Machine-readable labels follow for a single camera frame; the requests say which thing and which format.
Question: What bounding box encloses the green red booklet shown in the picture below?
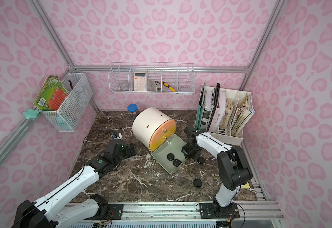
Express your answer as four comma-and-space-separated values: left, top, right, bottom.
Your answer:
33, 75, 69, 111

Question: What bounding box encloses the white wire wall shelf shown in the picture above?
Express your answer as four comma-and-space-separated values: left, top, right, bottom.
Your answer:
108, 62, 195, 94

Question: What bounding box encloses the white file organizer box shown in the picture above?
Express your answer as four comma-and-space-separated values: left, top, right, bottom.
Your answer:
194, 84, 255, 145

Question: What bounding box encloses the yellow black utility knife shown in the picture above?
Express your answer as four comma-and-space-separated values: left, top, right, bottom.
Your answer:
162, 81, 177, 92

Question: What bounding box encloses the pink white calculator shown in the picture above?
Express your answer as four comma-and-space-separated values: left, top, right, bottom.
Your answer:
134, 72, 147, 91

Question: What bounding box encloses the stack of magazines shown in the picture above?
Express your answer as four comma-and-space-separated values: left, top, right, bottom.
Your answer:
218, 92, 255, 137

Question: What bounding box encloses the mint green wall hook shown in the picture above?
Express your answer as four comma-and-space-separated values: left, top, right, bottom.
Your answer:
22, 109, 42, 119

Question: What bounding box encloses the white pink book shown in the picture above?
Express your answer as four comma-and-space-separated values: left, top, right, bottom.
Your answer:
208, 89, 226, 133

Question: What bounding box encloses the teal green folder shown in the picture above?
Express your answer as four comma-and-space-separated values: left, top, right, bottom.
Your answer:
195, 82, 206, 131

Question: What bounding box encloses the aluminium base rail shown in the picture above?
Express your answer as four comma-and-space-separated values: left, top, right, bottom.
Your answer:
108, 200, 284, 225

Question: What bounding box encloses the yellow sticky note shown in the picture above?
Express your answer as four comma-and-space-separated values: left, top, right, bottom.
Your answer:
242, 182, 252, 189

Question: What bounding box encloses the grey stapler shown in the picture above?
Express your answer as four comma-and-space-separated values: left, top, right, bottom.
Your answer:
149, 81, 162, 92

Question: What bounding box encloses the white round drawer cabinet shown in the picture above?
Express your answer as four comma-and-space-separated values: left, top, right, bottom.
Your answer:
132, 107, 172, 149

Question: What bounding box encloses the round metal tin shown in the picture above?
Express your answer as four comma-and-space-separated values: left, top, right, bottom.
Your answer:
119, 82, 129, 91

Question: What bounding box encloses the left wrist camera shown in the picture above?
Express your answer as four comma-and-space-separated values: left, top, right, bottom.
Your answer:
112, 132, 122, 140

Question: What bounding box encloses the blue lid pencil jar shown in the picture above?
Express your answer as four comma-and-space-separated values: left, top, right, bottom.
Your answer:
128, 104, 138, 122

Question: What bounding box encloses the yellow drawer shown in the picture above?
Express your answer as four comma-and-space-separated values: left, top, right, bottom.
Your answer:
149, 131, 174, 152

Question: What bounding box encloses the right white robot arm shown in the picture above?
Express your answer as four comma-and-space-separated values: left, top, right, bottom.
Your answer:
182, 125, 253, 209

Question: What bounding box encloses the black binder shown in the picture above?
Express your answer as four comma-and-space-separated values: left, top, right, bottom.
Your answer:
207, 83, 220, 131

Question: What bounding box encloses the white mesh wall basket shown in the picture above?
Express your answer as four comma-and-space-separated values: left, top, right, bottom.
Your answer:
42, 73, 93, 132

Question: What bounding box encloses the black earphone case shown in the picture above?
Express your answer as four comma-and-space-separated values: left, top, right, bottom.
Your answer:
172, 159, 182, 167
197, 156, 205, 164
167, 153, 175, 161
193, 179, 202, 188

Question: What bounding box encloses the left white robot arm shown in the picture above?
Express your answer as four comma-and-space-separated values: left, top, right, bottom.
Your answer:
13, 137, 136, 228

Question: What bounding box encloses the orange top drawer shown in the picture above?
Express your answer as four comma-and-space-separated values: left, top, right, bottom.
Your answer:
153, 119, 176, 134

